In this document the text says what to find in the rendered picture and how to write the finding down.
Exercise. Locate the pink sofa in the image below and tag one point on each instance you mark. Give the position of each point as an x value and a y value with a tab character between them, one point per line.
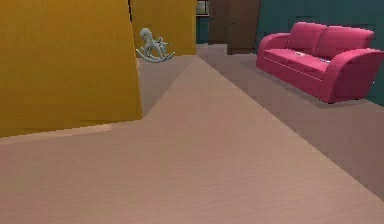
300	60

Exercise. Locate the grey rocking horse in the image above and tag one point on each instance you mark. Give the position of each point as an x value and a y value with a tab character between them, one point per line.
154	46

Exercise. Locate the dark brown cupboard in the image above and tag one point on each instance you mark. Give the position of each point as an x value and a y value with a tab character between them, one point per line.
238	25

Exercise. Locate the small white blue object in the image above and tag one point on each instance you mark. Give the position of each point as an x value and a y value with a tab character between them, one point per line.
324	60

